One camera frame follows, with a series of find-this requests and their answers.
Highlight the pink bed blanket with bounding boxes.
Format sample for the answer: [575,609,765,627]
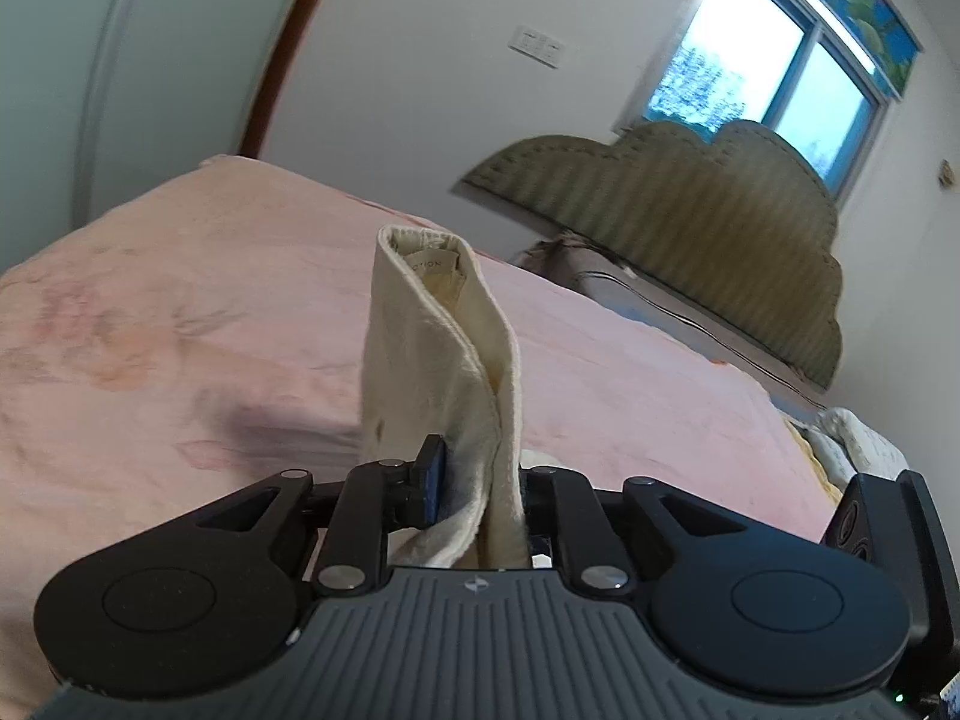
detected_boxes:
[0,154,852,720]

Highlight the floral window blind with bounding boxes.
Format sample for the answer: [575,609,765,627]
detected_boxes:
[724,0,923,103]

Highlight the cream white pants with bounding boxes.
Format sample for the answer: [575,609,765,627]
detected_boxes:
[358,223,905,572]

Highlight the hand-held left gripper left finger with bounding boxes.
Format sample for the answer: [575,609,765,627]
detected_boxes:
[191,433,452,598]

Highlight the brown wooden wardrobe trim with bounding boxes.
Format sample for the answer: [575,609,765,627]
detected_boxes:
[235,0,355,163]

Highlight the grey striped pillow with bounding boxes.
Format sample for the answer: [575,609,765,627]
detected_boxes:
[510,235,830,417]

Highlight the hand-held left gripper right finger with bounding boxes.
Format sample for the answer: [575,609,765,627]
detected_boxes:
[523,464,722,598]

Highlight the olive striped padded headboard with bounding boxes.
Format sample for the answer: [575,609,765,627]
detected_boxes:
[459,118,847,392]

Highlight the window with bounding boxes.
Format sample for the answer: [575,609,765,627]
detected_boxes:
[613,0,922,205]

